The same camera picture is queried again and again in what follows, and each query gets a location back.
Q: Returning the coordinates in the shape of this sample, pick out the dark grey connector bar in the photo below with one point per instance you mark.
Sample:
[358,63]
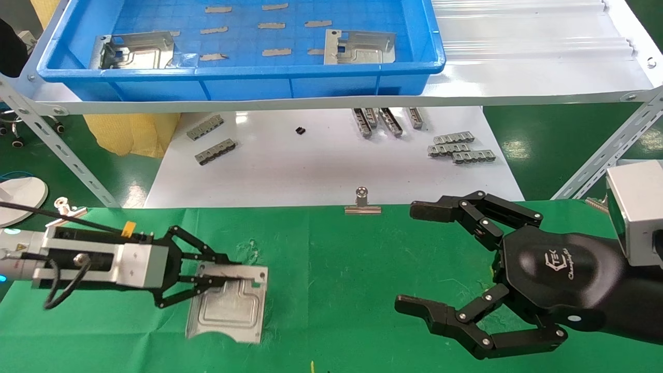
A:
[215,152]

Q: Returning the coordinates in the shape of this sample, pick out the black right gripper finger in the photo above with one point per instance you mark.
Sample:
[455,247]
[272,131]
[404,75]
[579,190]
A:
[466,207]
[518,344]

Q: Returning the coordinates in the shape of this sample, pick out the blue plastic bin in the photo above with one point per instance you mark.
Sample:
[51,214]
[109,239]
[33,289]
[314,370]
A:
[248,83]

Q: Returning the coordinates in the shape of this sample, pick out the green table cloth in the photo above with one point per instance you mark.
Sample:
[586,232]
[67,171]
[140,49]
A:
[336,285]

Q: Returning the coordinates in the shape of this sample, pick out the grey metal connector bar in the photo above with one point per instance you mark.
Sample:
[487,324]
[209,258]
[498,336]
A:
[445,150]
[474,157]
[454,138]
[416,118]
[391,123]

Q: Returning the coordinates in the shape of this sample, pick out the white shelf board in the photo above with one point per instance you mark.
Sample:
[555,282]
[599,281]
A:
[518,83]

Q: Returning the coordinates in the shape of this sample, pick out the white standing fan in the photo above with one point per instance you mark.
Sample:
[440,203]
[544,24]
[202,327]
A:
[23,199]

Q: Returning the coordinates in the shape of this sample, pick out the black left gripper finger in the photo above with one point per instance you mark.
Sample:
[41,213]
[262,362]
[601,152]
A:
[207,257]
[217,281]

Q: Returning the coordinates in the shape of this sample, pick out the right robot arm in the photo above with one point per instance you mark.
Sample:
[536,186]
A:
[645,300]

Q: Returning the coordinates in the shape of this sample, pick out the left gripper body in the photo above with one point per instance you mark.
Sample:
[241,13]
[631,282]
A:
[145,264]

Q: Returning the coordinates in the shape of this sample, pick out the silver binder clip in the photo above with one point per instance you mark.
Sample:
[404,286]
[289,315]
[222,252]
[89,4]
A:
[362,207]
[596,204]
[65,210]

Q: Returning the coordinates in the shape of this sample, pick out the black office chair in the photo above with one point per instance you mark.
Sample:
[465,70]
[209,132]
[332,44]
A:
[10,52]

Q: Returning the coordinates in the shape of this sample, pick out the stamped sheet metal plate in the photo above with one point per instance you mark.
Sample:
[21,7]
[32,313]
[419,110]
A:
[228,311]
[362,49]
[140,52]

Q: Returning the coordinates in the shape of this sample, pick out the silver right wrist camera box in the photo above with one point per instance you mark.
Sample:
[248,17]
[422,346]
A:
[639,207]

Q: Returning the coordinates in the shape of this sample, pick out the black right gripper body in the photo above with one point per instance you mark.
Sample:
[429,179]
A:
[559,274]

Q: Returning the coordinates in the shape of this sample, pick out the grey tape strip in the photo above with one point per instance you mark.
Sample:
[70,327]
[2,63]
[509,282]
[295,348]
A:
[316,51]
[318,23]
[214,30]
[275,6]
[218,9]
[272,25]
[213,57]
[276,52]

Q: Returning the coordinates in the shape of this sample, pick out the slotted steel shelf post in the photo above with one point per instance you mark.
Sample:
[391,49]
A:
[606,155]
[52,140]

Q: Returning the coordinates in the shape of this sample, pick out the light grey connector bar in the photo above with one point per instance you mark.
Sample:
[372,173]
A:
[205,128]

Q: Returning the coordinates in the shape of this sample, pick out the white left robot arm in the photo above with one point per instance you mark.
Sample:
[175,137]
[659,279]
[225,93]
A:
[18,254]

